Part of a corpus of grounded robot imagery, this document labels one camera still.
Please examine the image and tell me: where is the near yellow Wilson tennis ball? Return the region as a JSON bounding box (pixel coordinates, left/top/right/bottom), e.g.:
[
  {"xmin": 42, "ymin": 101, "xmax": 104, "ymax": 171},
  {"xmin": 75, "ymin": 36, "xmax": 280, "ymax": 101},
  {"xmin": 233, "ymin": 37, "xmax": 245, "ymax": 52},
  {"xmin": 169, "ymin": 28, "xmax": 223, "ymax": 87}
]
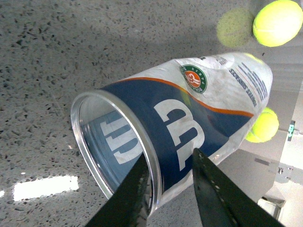
[{"xmin": 245, "ymin": 107, "xmax": 279, "ymax": 143}]

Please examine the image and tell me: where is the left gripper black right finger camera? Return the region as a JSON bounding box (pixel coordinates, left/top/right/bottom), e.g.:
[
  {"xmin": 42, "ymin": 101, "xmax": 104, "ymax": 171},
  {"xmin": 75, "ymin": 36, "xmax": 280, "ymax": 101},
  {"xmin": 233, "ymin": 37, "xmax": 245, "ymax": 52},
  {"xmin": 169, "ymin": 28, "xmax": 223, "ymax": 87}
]
[{"xmin": 192, "ymin": 148, "xmax": 283, "ymax": 227}]

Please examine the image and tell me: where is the white blue tennis ball can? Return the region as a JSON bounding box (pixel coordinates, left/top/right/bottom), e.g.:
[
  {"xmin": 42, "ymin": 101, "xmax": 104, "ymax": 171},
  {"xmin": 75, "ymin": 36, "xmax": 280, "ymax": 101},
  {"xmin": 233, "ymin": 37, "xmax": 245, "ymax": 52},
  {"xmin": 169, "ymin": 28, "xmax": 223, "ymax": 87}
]
[{"xmin": 71, "ymin": 52, "xmax": 273, "ymax": 212}]

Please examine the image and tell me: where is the middle yellow tennis ball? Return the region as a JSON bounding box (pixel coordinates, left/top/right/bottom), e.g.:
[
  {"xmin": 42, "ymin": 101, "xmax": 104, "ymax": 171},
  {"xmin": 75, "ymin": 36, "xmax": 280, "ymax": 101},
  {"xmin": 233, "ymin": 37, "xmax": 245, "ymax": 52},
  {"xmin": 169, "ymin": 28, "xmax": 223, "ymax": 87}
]
[{"xmin": 253, "ymin": 0, "xmax": 303, "ymax": 47}]

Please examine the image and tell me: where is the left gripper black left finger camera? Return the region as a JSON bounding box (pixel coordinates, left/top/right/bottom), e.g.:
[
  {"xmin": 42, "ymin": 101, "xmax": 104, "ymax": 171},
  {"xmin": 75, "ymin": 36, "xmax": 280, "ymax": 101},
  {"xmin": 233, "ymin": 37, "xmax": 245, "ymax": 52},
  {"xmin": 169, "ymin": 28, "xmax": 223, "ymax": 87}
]
[{"xmin": 86, "ymin": 154, "xmax": 149, "ymax": 227}]

